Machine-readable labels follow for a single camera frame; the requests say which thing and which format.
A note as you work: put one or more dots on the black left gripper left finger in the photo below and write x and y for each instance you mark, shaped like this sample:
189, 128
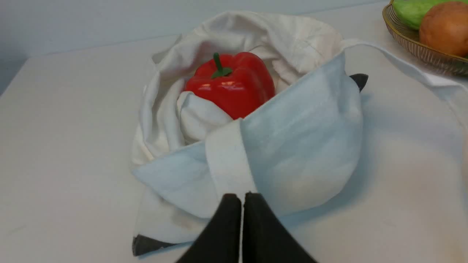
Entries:
220, 239

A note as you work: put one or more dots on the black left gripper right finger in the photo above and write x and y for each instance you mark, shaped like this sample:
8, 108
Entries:
264, 238

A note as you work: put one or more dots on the red bell pepper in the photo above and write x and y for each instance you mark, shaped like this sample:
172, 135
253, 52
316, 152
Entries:
237, 84

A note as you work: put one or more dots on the white cloth tote bag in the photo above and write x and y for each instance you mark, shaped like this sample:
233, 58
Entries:
361, 154

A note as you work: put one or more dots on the light green vegetable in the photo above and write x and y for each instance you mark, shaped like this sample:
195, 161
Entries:
411, 12

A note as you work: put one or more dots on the large brown potato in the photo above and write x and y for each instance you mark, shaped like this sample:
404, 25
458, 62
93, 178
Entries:
445, 28

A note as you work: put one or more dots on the gold-rimmed wire basket bowl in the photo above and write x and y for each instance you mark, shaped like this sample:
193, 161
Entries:
437, 62

